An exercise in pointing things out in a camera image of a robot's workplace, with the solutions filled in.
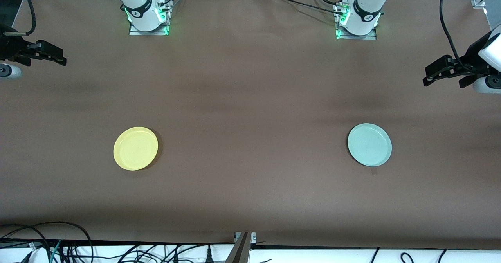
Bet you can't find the pale green plate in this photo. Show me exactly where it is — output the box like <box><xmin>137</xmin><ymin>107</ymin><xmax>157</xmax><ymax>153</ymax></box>
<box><xmin>347</xmin><ymin>123</ymin><xmax>392</xmax><ymax>167</ymax></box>

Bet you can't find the yellow plate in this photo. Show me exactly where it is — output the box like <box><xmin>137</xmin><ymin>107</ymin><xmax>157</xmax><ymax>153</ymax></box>
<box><xmin>113</xmin><ymin>126</ymin><xmax>159</xmax><ymax>171</ymax></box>

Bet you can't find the brown table cover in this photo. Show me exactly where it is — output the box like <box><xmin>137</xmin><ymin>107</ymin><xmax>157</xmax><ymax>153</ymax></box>
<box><xmin>0</xmin><ymin>0</ymin><xmax>501</xmax><ymax>243</ymax></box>

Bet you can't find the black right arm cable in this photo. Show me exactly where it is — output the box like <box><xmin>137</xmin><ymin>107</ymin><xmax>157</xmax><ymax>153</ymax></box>
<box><xmin>2</xmin><ymin>0</ymin><xmax>37</xmax><ymax>36</ymax></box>

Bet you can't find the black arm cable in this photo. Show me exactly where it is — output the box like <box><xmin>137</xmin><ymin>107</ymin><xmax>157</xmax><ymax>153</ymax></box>
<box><xmin>2</xmin><ymin>0</ymin><xmax>37</xmax><ymax>36</ymax></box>
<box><xmin>439</xmin><ymin>0</ymin><xmax>480</xmax><ymax>76</ymax></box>

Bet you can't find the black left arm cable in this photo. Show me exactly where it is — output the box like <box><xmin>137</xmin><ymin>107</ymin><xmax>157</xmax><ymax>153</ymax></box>
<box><xmin>439</xmin><ymin>0</ymin><xmax>480</xmax><ymax>76</ymax></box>

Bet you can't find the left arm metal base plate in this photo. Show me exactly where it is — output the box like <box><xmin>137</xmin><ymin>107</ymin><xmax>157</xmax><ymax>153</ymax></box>
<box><xmin>336</xmin><ymin>5</ymin><xmax>378</xmax><ymax>40</ymax></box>

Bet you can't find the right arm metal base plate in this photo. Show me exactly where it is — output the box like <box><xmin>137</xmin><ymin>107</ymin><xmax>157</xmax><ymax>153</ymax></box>
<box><xmin>129</xmin><ymin>0</ymin><xmax>173</xmax><ymax>36</ymax></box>

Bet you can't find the black cable across table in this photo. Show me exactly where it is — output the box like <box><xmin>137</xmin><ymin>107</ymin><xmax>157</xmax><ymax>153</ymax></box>
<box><xmin>267</xmin><ymin>0</ymin><xmax>347</xmax><ymax>17</ymax></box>

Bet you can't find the black looping cable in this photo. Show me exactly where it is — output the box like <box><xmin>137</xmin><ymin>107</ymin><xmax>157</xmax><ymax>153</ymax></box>
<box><xmin>0</xmin><ymin>221</ymin><xmax>94</xmax><ymax>263</ymax></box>

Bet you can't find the green cable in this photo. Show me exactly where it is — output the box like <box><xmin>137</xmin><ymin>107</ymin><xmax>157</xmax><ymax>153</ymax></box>
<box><xmin>49</xmin><ymin>240</ymin><xmax>63</xmax><ymax>263</ymax></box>

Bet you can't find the aluminium profile post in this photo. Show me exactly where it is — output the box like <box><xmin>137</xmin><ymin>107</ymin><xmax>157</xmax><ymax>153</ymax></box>
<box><xmin>225</xmin><ymin>232</ymin><xmax>257</xmax><ymax>263</ymax></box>

